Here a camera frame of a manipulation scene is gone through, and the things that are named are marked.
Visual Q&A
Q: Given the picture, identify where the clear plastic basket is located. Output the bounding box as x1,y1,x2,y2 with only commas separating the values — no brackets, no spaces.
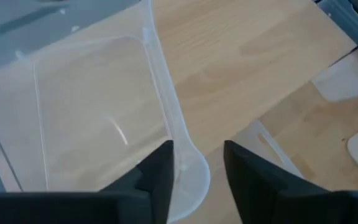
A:
205,119,305,224
0,0,211,223

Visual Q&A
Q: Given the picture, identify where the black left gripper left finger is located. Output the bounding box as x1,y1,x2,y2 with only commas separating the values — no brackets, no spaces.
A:
99,139,175,224

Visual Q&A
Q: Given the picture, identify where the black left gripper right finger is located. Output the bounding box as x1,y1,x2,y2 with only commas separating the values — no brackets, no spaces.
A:
224,139,334,224

